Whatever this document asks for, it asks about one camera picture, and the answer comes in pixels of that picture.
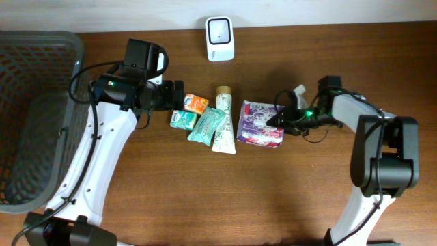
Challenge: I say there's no red purple pad package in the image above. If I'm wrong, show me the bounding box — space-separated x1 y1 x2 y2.
236 100 284 148

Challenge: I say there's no white floral lotion tube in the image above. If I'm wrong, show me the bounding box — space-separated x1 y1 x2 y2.
212 85 236 154

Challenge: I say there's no orange Kleenex tissue pack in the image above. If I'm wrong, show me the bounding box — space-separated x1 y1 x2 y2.
184 94 209 115

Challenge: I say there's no teal Kleenex tissue pack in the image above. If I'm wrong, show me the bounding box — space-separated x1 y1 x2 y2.
169 110 197 131

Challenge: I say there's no teal toilet wipes pack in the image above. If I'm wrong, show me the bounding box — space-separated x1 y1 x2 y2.
187 107 225 146

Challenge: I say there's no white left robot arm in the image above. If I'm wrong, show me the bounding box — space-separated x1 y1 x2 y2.
12 39 184 245

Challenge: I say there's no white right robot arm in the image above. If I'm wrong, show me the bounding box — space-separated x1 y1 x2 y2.
267 75 419 245

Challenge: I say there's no white barcode scanner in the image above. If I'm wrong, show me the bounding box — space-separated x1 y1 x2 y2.
205 16 235 62

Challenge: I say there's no grey plastic basket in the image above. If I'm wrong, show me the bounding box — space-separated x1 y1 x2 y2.
1 31 89 214

